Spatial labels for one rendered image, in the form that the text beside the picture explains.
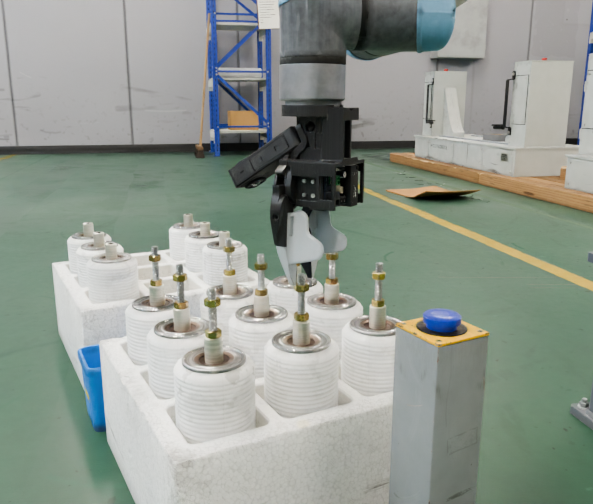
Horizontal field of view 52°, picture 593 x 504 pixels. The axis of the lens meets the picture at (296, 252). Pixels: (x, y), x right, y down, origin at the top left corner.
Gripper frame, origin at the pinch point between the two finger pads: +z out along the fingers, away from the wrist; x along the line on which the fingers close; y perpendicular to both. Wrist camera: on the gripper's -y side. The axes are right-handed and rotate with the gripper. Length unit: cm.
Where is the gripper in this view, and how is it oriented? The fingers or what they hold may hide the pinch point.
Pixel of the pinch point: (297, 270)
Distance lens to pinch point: 76.1
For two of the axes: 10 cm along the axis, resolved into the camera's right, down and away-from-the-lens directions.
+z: 0.0, 9.7, 2.4
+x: 5.5, -2.0, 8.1
